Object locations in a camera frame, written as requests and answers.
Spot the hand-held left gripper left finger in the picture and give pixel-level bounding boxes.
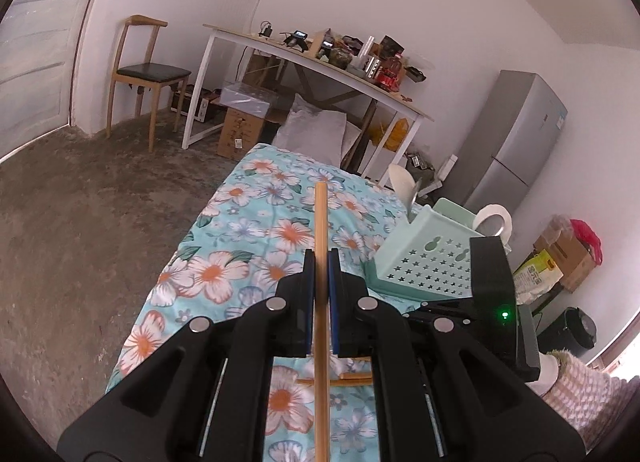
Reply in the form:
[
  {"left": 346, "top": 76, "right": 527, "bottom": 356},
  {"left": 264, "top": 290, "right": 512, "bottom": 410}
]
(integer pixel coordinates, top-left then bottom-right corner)
[{"left": 56, "top": 249, "right": 318, "bottom": 462}]

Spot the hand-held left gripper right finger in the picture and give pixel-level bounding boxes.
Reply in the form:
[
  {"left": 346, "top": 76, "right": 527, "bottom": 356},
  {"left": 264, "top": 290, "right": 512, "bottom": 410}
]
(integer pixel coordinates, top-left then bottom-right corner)
[{"left": 326, "top": 248, "right": 587, "bottom": 462}]

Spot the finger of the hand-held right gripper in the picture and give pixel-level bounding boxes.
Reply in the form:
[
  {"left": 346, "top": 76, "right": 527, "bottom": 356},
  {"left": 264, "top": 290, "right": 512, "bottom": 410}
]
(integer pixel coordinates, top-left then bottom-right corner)
[{"left": 401, "top": 297, "right": 477, "bottom": 325}]

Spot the green plastic utensil holder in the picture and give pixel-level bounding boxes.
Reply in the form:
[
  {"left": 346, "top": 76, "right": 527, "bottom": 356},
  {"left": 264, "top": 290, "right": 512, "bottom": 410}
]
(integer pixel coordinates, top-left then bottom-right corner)
[{"left": 364, "top": 198, "right": 513, "bottom": 303}]

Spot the white plastic spoon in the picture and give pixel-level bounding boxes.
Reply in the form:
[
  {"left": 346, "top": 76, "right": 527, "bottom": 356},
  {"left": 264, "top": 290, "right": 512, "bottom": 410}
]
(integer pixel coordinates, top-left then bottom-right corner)
[
  {"left": 389, "top": 164, "right": 423, "bottom": 207},
  {"left": 472, "top": 204, "right": 513, "bottom": 247}
]

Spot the white and yellow rice bag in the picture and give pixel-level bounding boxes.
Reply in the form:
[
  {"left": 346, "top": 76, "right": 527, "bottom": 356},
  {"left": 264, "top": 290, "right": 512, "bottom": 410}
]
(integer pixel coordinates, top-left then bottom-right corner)
[{"left": 512, "top": 248, "right": 563, "bottom": 305}]

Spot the floral blue blanket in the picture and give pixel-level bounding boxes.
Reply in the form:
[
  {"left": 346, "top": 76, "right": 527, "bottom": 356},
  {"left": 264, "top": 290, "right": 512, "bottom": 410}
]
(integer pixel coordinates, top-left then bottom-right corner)
[{"left": 105, "top": 143, "right": 436, "bottom": 462}]

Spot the large cardboard box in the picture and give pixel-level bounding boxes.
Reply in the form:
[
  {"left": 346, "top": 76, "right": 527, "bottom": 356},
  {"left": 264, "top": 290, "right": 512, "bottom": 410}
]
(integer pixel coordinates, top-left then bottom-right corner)
[{"left": 532, "top": 229, "right": 596, "bottom": 293}]

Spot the black trash bin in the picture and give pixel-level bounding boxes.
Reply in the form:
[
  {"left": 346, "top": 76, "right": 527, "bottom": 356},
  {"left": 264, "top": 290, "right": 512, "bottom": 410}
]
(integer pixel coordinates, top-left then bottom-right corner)
[{"left": 537, "top": 307, "right": 598, "bottom": 363}]

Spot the white pillow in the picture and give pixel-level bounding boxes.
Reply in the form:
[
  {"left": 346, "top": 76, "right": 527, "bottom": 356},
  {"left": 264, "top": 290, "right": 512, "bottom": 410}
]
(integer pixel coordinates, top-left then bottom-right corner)
[{"left": 272, "top": 93, "right": 348, "bottom": 165}]

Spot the silver refrigerator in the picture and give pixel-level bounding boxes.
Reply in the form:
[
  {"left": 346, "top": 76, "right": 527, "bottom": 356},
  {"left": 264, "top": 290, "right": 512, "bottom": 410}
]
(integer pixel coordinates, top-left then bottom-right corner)
[{"left": 440, "top": 70, "right": 568, "bottom": 223}]

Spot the small cardboard box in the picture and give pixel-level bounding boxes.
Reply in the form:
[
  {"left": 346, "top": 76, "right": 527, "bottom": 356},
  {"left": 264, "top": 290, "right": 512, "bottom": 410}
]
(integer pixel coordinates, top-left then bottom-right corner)
[{"left": 217, "top": 106, "right": 268, "bottom": 160}]

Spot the yellow plastic bag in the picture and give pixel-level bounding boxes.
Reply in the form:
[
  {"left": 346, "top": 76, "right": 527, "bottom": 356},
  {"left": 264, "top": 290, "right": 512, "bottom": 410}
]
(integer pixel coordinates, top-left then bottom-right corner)
[{"left": 367, "top": 119, "right": 411, "bottom": 150}]

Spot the clear plastic box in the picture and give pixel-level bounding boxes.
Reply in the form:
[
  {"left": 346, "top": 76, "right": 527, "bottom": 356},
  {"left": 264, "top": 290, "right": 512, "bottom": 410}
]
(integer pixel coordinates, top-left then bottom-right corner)
[{"left": 217, "top": 82, "right": 281, "bottom": 115}]

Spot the small white oven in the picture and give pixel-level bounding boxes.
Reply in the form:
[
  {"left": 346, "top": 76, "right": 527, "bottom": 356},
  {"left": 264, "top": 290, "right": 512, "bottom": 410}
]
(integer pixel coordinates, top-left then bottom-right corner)
[{"left": 172, "top": 84, "right": 221, "bottom": 123}]

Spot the white desk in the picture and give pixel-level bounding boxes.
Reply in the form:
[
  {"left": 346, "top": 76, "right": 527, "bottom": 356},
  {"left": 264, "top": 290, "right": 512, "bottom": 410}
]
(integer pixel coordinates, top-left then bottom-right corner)
[{"left": 181, "top": 24, "right": 435, "bottom": 183}]

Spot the dark box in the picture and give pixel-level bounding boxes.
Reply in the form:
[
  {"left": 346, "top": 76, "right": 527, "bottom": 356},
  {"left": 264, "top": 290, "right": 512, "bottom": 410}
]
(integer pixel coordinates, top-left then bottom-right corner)
[{"left": 379, "top": 35, "right": 405, "bottom": 58}]

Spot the wooden chair black seat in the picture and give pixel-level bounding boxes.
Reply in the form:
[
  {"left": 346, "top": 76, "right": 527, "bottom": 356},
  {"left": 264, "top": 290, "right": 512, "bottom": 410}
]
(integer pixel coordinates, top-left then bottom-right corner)
[{"left": 106, "top": 16, "right": 192, "bottom": 153}]

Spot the white door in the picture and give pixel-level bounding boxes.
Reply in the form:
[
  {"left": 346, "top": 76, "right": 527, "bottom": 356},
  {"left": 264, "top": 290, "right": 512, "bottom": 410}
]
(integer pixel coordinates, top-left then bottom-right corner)
[{"left": 0, "top": 0, "right": 118, "bottom": 163}]

